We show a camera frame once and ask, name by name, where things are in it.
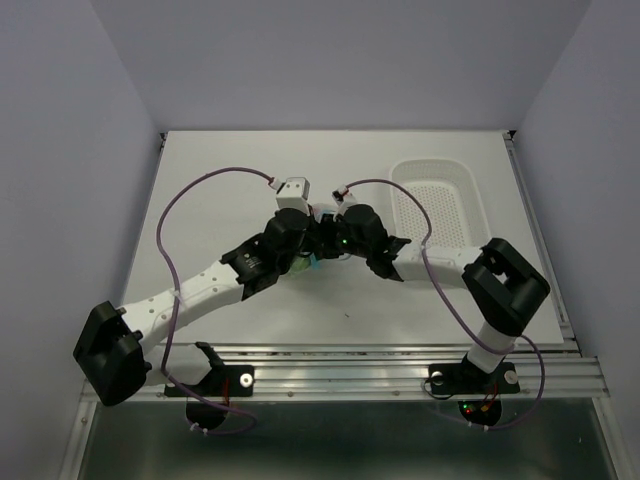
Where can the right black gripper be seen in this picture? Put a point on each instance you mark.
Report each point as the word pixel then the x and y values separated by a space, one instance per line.
pixel 329 225

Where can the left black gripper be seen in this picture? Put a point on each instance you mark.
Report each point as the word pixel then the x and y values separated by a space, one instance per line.
pixel 308 226

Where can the clear zip top bag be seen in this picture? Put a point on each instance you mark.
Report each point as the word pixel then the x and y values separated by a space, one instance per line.
pixel 312 250

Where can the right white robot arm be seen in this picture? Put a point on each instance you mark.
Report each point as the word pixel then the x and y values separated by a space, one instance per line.
pixel 506 288

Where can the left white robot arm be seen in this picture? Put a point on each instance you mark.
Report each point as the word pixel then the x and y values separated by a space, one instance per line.
pixel 120 347

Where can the fake green lettuce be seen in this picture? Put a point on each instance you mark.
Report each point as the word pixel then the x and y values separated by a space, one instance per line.
pixel 300 264

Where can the white perforated basket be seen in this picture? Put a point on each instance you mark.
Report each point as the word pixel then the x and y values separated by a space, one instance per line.
pixel 449 199

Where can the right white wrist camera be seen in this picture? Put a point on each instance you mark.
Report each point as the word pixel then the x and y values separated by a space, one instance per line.
pixel 344 199

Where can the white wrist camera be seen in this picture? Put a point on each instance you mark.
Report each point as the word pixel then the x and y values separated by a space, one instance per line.
pixel 293 193
pixel 344 199

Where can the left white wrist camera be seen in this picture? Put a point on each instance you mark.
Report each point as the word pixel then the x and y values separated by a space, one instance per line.
pixel 293 193

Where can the aluminium mounting rail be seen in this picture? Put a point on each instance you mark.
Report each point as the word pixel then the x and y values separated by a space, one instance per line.
pixel 323 373

